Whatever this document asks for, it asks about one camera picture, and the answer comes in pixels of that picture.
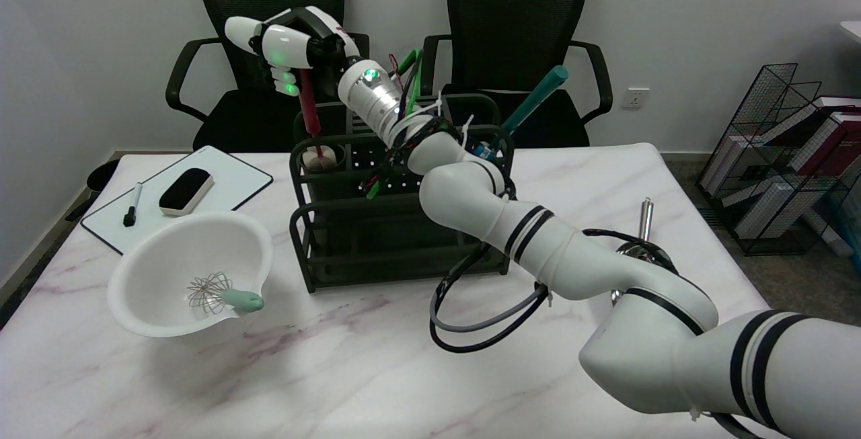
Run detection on teal sponge bottle brush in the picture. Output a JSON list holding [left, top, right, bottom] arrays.
[[488, 66, 569, 151]]

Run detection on wire whisk mint handle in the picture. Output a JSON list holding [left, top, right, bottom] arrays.
[[186, 272, 265, 315]]

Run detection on shiny metal scoop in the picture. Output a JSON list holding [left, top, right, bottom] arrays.
[[612, 198, 673, 305]]

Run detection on white plastic mixing bowl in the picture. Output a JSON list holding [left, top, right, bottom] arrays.
[[108, 210, 275, 339]]

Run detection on dark green utensil cup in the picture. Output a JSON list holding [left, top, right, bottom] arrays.
[[301, 143, 347, 201]]

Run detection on black wrist cable bundle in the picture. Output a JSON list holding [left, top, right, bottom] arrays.
[[363, 116, 519, 201]]

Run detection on white book stack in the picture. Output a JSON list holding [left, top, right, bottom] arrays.
[[733, 180, 818, 238]]

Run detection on green robot cable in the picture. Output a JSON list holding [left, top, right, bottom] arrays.
[[367, 49, 424, 198]]

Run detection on black wire mesh rack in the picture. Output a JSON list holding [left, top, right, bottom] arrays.
[[696, 63, 861, 257]]

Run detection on red sponge bottle brush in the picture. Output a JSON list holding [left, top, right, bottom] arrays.
[[298, 69, 337, 171]]

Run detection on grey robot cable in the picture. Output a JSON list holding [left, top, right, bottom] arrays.
[[430, 284, 549, 332]]

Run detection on small white whiteboard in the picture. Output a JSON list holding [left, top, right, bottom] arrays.
[[81, 146, 274, 255]]

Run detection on black round floor object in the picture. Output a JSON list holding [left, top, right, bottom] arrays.
[[86, 159, 122, 192]]

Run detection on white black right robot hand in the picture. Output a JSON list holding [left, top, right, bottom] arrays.
[[224, 7, 361, 97]]

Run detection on black white board eraser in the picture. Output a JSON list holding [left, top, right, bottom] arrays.
[[159, 168, 215, 217]]

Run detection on dark green dish rack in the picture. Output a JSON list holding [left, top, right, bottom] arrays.
[[289, 93, 515, 294]]

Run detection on black whiteboard marker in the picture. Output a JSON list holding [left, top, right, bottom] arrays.
[[123, 183, 144, 228]]

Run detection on long black robot cable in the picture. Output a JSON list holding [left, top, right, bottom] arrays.
[[429, 227, 673, 354]]

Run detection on black mesh office chair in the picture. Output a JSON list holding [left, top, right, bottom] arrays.
[[165, 0, 371, 153], [420, 0, 613, 149]]

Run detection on maroon hardcover book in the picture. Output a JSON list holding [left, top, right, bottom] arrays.
[[784, 97, 861, 177]]

